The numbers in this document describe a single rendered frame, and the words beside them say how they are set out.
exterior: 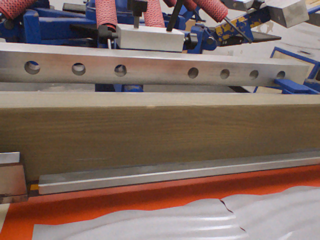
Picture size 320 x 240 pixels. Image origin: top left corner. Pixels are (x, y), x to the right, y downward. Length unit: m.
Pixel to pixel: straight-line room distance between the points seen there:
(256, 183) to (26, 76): 0.37
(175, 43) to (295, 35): 2.61
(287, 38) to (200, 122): 2.94
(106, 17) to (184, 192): 0.49
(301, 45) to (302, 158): 2.70
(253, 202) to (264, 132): 0.07
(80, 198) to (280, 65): 0.47
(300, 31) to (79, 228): 2.93
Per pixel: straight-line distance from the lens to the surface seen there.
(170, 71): 0.48
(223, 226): 0.27
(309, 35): 2.97
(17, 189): 0.25
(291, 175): 0.38
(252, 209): 0.29
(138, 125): 0.23
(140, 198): 0.28
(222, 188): 0.31
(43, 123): 0.22
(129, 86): 0.67
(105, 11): 0.69
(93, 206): 0.27
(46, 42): 1.20
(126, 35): 0.50
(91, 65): 0.45
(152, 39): 0.51
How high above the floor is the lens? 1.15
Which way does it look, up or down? 27 degrees down
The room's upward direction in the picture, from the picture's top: 8 degrees clockwise
